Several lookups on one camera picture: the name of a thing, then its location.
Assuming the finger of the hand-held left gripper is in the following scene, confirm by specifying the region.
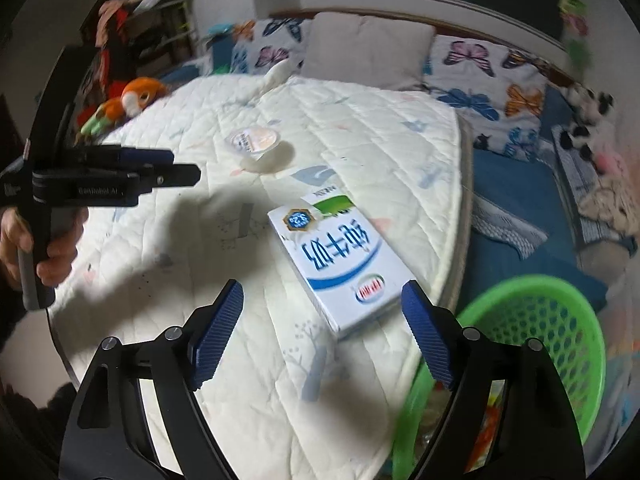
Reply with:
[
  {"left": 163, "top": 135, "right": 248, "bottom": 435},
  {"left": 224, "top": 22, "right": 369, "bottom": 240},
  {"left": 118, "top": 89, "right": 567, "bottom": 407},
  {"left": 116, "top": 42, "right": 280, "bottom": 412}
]
[
  {"left": 75, "top": 144, "right": 175, "bottom": 169},
  {"left": 138, "top": 163, "right": 202, "bottom": 194}
]

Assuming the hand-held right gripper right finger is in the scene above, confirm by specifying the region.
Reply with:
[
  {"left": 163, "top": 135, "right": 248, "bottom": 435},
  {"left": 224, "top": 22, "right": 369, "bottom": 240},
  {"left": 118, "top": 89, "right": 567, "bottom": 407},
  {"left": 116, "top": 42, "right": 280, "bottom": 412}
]
[{"left": 400, "top": 280, "right": 586, "bottom": 480}]

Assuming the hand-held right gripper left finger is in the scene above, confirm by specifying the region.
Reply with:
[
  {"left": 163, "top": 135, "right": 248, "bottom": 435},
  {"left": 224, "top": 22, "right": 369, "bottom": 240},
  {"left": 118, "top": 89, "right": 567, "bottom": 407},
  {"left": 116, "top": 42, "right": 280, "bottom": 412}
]
[{"left": 59, "top": 279, "right": 246, "bottom": 480}]

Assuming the white blue milk carton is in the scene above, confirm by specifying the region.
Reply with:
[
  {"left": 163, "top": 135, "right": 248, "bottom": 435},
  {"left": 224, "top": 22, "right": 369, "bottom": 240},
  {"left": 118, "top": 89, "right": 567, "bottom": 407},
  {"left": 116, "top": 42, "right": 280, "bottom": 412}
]
[{"left": 267, "top": 195, "right": 419, "bottom": 342}]

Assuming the green plastic basket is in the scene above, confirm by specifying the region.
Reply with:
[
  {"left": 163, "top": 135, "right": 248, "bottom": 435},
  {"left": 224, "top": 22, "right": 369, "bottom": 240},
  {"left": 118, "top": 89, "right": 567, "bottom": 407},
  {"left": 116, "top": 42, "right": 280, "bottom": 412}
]
[{"left": 392, "top": 275, "right": 607, "bottom": 480}]

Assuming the person's left hand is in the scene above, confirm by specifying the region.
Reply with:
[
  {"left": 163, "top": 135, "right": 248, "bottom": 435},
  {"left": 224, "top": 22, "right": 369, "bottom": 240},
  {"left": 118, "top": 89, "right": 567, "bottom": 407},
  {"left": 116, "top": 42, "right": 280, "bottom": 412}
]
[{"left": 0, "top": 205, "right": 90, "bottom": 289}]

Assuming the orange plush parrot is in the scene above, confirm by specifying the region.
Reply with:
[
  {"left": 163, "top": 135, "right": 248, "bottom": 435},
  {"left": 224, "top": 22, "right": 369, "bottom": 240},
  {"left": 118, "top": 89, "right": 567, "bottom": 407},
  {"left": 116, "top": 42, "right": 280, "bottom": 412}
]
[{"left": 77, "top": 77, "right": 169, "bottom": 137}]

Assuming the white quilted mattress pad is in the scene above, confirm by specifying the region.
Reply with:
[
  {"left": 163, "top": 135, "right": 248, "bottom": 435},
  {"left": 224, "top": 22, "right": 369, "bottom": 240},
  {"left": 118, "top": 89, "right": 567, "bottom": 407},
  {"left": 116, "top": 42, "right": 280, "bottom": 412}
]
[{"left": 47, "top": 74, "right": 474, "bottom": 480}]

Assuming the small clear jelly cup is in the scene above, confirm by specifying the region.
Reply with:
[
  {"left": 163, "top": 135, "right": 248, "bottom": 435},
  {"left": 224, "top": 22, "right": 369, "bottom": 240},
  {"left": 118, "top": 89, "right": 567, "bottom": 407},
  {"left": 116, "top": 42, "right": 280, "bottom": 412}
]
[{"left": 225, "top": 127, "right": 296, "bottom": 174}]

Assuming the clothes rack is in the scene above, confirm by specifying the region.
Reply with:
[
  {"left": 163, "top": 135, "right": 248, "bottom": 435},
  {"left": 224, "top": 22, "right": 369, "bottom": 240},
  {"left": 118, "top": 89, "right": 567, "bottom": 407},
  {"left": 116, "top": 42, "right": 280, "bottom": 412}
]
[{"left": 97, "top": 0, "right": 197, "bottom": 82}]

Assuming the small butterfly print pillow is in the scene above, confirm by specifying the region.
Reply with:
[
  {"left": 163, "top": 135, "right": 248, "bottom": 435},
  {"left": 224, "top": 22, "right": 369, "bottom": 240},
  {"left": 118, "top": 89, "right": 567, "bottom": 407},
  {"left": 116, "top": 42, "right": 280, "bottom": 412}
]
[{"left": 231, "top": 17, "right": 306, "bottom": 74}]

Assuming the blue bed sheet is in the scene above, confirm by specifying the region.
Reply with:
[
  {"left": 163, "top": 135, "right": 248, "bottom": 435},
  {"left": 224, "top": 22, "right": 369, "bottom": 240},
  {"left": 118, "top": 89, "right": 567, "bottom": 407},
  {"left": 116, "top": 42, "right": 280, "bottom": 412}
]
[{"left": 457, "top": 85, "right": 612, "bottom": 311}]

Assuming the spotted cream cloth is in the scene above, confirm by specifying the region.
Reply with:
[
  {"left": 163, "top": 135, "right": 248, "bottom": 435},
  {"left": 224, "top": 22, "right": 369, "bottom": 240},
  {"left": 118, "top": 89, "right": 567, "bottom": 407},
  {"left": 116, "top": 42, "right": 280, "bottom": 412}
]
[{"left": 579, "top": 175, "right": 640, "bottom": 234}]

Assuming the plain beige pillow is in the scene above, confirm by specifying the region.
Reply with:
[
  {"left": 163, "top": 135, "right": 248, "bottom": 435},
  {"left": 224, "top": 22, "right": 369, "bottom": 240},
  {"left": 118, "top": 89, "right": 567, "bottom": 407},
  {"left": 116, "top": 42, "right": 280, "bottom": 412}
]
[{"left": 300, "top": 11, "right": 436, "bottom": 92}]

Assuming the pink plush toy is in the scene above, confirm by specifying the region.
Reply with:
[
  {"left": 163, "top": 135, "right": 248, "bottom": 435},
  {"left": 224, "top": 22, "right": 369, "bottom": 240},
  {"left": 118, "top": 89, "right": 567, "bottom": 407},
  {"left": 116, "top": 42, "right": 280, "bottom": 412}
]
[{"left": 594, "top": 149, "right": 632, "bottom": 177}]

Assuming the large butterfly print pillow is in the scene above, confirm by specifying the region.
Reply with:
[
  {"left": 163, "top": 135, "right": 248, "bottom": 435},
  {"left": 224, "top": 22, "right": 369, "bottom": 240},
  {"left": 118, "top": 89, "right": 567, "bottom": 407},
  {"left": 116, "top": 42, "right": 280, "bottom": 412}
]
[{"left": 422, "top": 35, "right": 549, "bottom": 162}]

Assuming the black white plush cow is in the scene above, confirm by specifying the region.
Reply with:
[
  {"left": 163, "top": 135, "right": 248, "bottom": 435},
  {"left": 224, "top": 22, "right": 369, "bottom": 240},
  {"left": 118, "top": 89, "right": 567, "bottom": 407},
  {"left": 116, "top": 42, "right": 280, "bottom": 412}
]
[{"left": 559, "top": 85, "right": 617, "bottom": 152}]

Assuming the hanging colourful decoration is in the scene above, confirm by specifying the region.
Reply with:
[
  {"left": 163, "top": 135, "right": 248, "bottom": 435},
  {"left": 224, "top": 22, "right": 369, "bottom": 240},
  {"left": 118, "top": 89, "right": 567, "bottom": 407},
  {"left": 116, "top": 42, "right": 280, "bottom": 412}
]
[{"left": 556, "top": 0, "right": 594, "bottom": 77}]

